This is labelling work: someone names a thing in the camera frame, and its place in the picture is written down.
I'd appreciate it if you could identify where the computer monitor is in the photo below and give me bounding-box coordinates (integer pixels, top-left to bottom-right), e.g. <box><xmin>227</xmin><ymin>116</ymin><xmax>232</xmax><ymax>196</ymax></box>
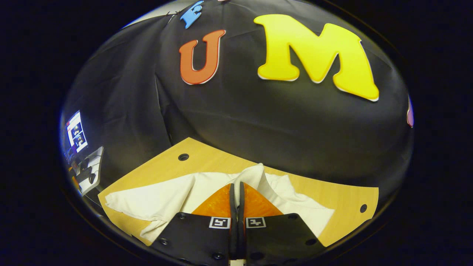
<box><xmin>65</xmin><ymin>110</ymin><xmax>89</xmax><ymax>153</ymax></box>

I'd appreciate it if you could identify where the cream t-shirt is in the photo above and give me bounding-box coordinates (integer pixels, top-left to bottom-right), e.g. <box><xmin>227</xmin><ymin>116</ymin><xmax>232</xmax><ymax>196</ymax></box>
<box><xmin>105</xmin><ymin>163</ymin><xmax>335</xmax><ymax>242</ymax></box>

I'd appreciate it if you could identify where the black backdrop cloth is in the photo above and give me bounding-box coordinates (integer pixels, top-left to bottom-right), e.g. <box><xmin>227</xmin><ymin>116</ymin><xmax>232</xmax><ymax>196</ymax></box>
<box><xmin>61</xmin><ymin>0</ymin><xmax>414</xmax><ymax>207</ymax></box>

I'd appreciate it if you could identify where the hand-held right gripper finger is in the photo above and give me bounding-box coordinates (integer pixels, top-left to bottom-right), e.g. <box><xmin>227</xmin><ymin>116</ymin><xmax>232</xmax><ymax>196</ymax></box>
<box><xmin>151</xmin><ymin>183</ymin><xmax>238</xmax><ymax>265</ymax></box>
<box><xmin>238</xmin><ymin>181</ymin><xmax>327</xmax><ymax>266</ymax></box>

